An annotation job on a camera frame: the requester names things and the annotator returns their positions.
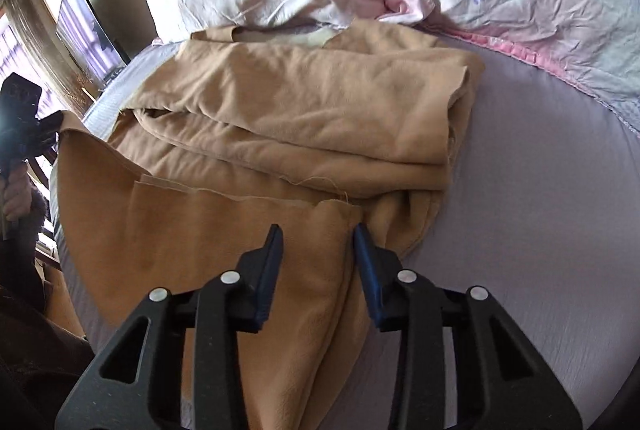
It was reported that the person's left hand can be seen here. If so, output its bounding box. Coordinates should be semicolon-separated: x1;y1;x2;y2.
1;164;40;223

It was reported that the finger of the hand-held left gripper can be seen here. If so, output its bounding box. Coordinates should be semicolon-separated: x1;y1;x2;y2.
31;110;63;158

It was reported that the tan garment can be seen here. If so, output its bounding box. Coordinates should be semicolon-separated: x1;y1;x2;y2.
51;18;486;430

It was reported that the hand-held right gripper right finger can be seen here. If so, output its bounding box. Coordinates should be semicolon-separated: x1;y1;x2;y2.
352;225;584;430

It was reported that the flat screen television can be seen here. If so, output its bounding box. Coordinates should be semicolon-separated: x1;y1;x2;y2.
54;0;132;83

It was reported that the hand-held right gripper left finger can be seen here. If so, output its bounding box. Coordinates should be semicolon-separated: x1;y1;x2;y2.
54;223;285;430

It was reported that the lavender bed sheet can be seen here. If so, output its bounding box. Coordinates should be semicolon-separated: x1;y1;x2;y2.
52;32;640;430

